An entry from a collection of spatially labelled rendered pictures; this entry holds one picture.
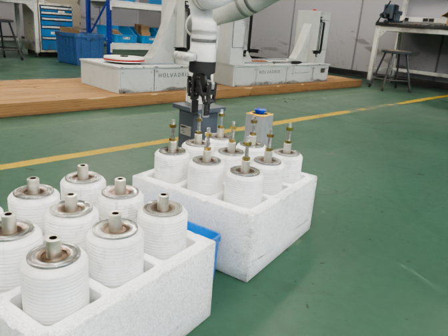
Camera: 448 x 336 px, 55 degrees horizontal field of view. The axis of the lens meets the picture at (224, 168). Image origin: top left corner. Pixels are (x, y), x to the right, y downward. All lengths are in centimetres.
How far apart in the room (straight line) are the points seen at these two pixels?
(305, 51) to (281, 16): 284
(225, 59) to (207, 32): 272
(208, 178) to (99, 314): 52
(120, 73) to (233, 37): 118
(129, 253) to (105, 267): 5
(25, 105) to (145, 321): 215
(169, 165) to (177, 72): 229
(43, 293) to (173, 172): 59
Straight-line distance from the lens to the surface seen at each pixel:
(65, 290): 68
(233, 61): 392
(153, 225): 80
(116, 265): 74
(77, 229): 81
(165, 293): 80
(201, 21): 122
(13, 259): 76
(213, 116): 161
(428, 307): 117
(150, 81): 328
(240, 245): 105
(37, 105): 283
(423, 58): 645
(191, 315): 91
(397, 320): 109
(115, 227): 75
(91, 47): 565
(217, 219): 107
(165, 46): 354
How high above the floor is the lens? 59
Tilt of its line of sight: 18 degrees down
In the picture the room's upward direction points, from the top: 4 degrees clockwise
